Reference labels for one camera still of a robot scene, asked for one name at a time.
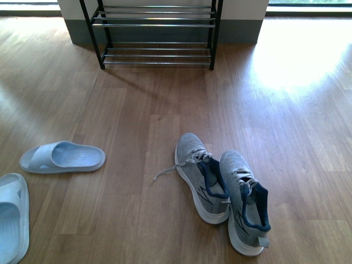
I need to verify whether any grey sneaker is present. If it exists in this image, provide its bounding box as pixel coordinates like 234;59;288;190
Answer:
219;150;271;256
153;133;230;224

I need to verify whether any light blue slipper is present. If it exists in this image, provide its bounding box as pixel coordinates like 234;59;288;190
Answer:
19;141;106;174
1;173;30;263

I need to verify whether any black metal shoe rack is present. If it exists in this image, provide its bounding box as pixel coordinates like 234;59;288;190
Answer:
80;1;223;70

